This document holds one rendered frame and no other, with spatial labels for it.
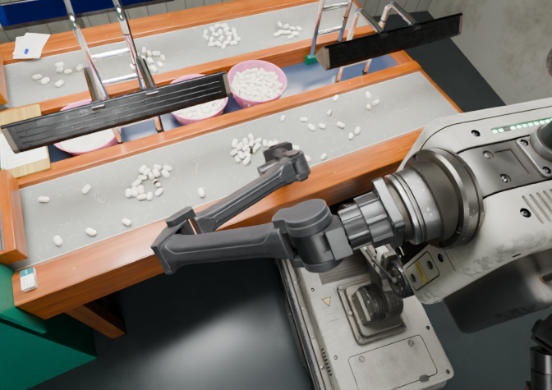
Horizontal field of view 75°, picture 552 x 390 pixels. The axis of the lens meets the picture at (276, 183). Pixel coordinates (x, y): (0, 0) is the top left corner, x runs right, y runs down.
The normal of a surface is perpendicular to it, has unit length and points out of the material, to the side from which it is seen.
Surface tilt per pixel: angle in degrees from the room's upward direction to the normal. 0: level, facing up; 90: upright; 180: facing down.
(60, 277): 0
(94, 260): 0
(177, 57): 0
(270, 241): 66
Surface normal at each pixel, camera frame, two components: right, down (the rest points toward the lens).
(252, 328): 0.08, -0.54
